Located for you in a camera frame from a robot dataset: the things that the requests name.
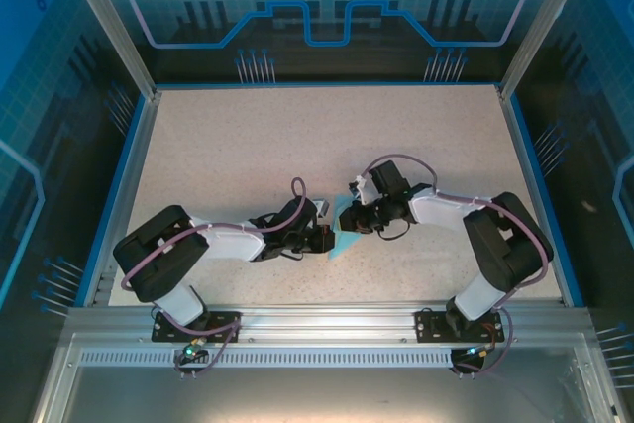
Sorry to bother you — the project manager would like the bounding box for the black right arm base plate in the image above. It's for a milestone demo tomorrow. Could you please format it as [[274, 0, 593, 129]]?
[[414, 307, 506, 344]]

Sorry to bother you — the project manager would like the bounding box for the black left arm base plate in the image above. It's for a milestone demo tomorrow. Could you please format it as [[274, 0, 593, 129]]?
[[151, 311, 243, 344]]

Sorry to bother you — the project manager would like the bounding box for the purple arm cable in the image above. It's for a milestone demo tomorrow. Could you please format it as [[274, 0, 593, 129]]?
[[120, 175, 308, 378], [354, 153, 554, 377]]

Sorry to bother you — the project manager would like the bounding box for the slotted grey cable duct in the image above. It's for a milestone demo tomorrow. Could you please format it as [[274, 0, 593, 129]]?
[[77, 348, 581, 370]]

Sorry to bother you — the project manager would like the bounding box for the aluminium mounting rail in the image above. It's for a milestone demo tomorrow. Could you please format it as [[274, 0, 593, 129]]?
[[66, 304, 593, 345]]

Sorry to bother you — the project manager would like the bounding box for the aluminium side rail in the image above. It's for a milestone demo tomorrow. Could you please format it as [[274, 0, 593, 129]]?
[[81, 90, 162, 308]]

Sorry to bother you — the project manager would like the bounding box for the grey metal enclosure panel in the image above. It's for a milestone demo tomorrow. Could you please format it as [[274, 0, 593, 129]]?
[[29, 331, 625, 423]]

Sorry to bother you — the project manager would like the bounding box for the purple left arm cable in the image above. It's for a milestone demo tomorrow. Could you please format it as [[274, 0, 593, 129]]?
[[120, 175, 308, 378]]

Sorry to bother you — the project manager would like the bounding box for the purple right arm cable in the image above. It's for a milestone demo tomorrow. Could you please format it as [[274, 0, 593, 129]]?
[[354, 153, 554, 377]]

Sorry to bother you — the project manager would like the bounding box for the light blue paper sheet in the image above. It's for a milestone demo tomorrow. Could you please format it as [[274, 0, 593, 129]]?
[[327, 193, 370, 263]]

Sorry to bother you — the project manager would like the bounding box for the aluminium frame post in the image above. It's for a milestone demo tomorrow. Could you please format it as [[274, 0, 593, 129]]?
[[496, 0, 598, 100], [53, 0, 163, 100]]

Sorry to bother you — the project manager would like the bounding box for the blue table border frame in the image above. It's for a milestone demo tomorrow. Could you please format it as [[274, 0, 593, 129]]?
[[73, 79, 586, 309]]

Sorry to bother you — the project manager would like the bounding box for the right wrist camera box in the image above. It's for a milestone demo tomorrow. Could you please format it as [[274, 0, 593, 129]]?
[[348, 173, 373, 206]]

